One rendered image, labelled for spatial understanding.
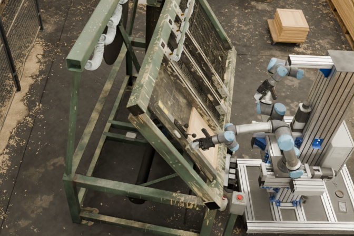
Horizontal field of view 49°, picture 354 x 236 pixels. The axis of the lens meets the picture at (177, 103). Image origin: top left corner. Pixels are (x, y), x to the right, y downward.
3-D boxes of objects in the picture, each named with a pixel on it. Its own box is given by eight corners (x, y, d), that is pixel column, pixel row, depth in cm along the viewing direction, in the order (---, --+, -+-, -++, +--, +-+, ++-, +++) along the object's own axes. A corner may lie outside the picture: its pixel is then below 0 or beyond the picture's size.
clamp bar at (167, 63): (217, 141, 375) (239, 135, 364) (148, 49, 311) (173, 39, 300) (217, 133, 382) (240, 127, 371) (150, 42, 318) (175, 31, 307)
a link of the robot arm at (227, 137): (235, 143, 286) (229, 136, 281) (222, 146, 292) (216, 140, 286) (235, 134, 291) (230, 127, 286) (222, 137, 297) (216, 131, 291)
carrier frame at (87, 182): (205, 248, 392) (218, 206, 333) (72, 222, 401) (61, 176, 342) (224, 98, 545) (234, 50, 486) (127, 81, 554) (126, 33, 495)
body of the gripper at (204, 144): (197, 148, 294) (212, 145, 288) (197, 137, 298) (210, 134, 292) (203, 151, 300) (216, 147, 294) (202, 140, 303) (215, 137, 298)
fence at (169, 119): (212, 177, 347) (216, 176, 345) (153, 106, 296) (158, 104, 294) (213, 172, 350) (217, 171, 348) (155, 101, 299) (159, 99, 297)
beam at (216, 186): (209, 210, 338) (221, 208, 333) (203, 203, 332) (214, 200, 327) (228, 55, 493) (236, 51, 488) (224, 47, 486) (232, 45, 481)
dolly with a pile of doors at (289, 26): (302, 48, 640) (310, 28, 611) (271, 47, 636) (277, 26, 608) (294, 27, 683) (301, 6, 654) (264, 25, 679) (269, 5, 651)
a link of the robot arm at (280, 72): (288, 69, 305) (288, 73, 298) (278, 79, 311) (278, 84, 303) (280, 63, 305) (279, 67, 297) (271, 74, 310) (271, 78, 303)
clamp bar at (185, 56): (220, 116, 399) (242, 110, 387) (156, 26, 335) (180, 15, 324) (220, 109, 406) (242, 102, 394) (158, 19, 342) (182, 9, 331)
